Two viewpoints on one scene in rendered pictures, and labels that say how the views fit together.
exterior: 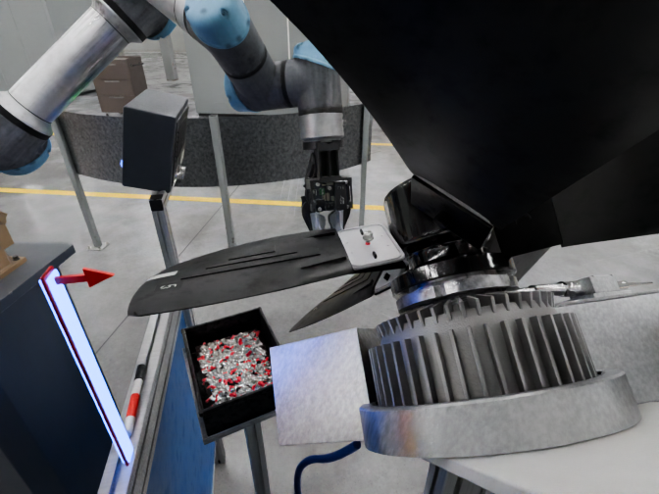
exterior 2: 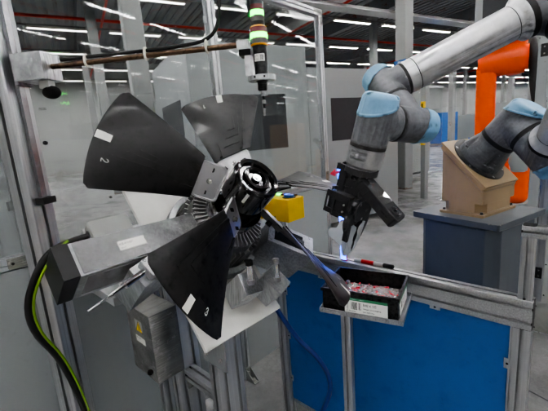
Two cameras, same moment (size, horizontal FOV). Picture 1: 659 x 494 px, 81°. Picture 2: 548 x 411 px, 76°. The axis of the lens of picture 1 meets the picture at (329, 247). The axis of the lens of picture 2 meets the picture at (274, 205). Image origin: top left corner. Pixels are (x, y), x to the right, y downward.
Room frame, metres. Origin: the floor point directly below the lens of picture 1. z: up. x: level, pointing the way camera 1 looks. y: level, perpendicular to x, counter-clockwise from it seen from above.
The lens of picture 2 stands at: (1.17, -0.58, 1.32)
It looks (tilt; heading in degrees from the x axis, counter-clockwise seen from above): 11 degrees down; 145
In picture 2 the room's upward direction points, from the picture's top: 4 degrees counter-clockwise
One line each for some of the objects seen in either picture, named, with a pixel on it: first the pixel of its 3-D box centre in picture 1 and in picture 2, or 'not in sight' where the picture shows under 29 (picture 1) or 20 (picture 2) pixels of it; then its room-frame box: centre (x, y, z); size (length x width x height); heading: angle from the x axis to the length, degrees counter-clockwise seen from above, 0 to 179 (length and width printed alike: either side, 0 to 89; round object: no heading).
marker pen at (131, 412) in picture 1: (134, 397); (373, 262); (0.44, 0.33, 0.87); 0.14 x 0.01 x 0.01; 14
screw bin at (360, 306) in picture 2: (236, 365); (365, 292); (0.53, 0.18, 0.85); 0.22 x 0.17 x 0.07; 26
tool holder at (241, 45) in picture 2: not in sight; (256, 60); (0.40, -0.05, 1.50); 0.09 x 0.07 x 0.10; 46
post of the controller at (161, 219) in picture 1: (165, 233); (528, 262); (0.85, 0.41, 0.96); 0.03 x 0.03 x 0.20; 11
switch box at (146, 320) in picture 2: not in sight; (155, 336); (0.12, -0.33, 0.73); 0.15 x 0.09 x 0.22; 11
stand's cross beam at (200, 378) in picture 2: not in sight; (206, 382); (0.22, -0.22, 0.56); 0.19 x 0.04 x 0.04; 11
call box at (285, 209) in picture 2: not in sight; (281, 209); (0.04, 0.25, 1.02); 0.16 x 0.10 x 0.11; 11
